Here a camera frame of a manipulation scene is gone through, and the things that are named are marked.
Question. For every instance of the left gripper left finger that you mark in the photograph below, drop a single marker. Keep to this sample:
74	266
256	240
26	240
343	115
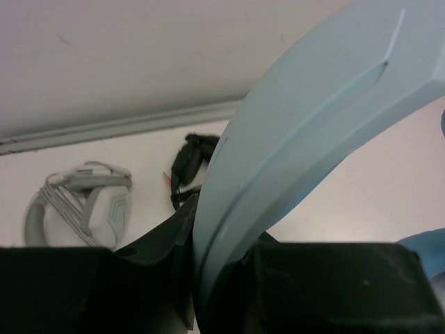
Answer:
144	287

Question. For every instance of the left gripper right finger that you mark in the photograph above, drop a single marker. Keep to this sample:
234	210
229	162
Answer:
266	286

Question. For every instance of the black headphones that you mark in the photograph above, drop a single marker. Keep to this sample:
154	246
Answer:
197	150

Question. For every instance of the grey white headphones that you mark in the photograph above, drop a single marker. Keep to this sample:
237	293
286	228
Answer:
93	199

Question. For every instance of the light blue headphones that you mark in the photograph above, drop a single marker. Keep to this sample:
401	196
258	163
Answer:
354	75

